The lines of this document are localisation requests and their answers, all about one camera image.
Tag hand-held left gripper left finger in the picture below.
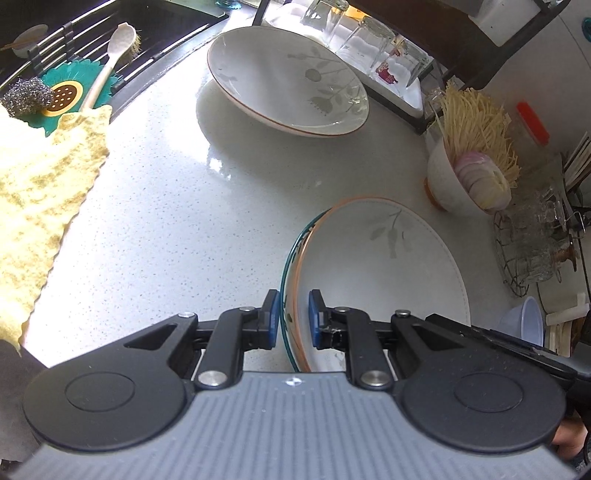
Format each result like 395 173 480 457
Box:
124 289 281 391

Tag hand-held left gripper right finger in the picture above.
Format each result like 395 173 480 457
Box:
307 289 466 391

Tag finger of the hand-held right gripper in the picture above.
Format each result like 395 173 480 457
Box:
425 313 579 381

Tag teal-rimmed white plate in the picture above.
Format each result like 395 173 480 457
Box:
279 208 326 372

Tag orange-rimmed leaf print plate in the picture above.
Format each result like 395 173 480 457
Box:
291 197 472 374

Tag brown wooden object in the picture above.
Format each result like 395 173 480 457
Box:
551 244 578 273

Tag set of clear glass cups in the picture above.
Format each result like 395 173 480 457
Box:
494 185 575 283

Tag sliced purple onion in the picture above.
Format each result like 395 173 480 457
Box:
455 152 512 210

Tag white bowl orange base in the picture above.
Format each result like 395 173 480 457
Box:
426 136 512 214

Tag bundle of dry noodles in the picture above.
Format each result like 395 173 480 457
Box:
434 85 522 190

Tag clear oil jar red trim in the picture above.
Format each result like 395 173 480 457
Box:
515 100 552 149

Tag white drying tray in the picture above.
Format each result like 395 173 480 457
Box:
263 0 426 124

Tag brown-rimmed leaf print plate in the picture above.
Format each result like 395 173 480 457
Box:
206 26 370 138

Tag yellow dish cloth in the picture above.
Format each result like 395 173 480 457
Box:
0 105 114 354

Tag clear glass red print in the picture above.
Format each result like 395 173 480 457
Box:
369 41 433 94

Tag clear drinking glass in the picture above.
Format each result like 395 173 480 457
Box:
337 16 398 75
302 0 350 48

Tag bristle dish brush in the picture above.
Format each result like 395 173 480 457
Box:
122 28 142 63

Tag teal flower sink strainer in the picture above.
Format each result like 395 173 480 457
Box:
34 60 125 137

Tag white plastic spoon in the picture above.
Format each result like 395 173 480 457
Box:
78 23 137 112

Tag steel wool scrubber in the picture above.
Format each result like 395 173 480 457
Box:
0 78 55 114

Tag black sink drain rack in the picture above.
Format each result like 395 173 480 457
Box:
0 0 232 114

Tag small white dish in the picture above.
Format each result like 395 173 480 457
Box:
11 24 49 58

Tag metal wire cup rack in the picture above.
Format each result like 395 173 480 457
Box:
492 208 578 297

